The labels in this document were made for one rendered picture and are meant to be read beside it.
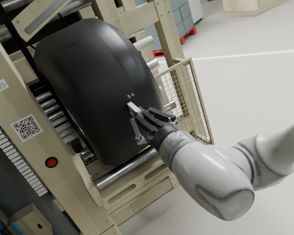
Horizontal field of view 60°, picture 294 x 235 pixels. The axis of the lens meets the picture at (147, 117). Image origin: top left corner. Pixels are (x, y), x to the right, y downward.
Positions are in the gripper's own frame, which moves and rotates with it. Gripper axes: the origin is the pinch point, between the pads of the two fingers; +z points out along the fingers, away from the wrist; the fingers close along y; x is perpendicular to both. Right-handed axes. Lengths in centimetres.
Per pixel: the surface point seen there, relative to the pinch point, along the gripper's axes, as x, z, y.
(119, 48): -14.6, 12.9, -6.0
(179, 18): 125, 387, -266
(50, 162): 15.5, 20.3, 31.3
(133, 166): 30.4, 10.9, 5.8
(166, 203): 128, 54, -13
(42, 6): -26, 67, 4
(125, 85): -5.7, 6.0, -1.7
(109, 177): 29.3, 11.6, 15.9
